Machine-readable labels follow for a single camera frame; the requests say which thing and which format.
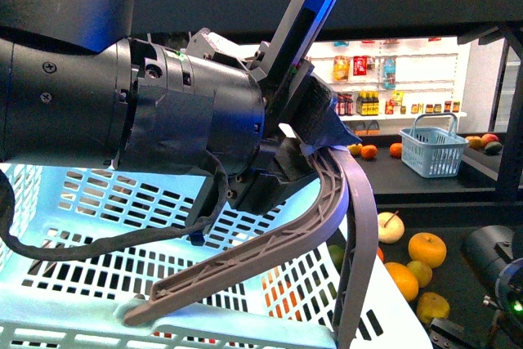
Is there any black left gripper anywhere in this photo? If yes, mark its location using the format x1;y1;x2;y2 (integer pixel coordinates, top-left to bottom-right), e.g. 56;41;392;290
122;29;358;326

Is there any grey smooth left gripper finger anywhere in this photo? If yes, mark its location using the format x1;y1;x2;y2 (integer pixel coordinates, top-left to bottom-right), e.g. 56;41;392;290
332;150;377;348

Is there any orange beside far lemon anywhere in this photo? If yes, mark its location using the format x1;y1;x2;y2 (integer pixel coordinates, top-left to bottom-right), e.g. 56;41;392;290
360;145;378;160

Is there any yellow lemon far shelf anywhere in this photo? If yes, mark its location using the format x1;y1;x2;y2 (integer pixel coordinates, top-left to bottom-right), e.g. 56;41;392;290
347;144;363;157

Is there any large orange near shelf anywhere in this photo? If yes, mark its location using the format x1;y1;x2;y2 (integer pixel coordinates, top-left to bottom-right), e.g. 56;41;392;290
384;262;419;302

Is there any black metal shelf rack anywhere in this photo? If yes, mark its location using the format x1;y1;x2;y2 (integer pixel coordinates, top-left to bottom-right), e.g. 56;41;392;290
132;0;522;227

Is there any white pear with stem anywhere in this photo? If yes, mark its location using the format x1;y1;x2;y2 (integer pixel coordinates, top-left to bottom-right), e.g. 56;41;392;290
378;211;405;244

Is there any yellow orange apple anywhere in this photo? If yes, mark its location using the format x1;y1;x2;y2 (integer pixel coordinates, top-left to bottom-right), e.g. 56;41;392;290
408;232;447;269

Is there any orange near blue basket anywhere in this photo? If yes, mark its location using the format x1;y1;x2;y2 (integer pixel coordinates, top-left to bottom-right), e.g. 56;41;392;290
389;142;403;159

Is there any small blue plastic basket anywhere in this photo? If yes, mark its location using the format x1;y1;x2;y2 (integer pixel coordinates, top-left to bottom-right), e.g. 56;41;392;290
399;113;469;179

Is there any large light blue basket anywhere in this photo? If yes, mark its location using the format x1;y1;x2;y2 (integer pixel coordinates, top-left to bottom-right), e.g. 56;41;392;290
0;163;433;349

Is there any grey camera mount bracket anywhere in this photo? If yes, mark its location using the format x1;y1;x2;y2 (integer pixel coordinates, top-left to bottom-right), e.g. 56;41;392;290
249;0;337;123

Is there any black sleeved cable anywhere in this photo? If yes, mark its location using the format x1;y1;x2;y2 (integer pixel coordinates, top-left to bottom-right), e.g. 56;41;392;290
0;148;230;262

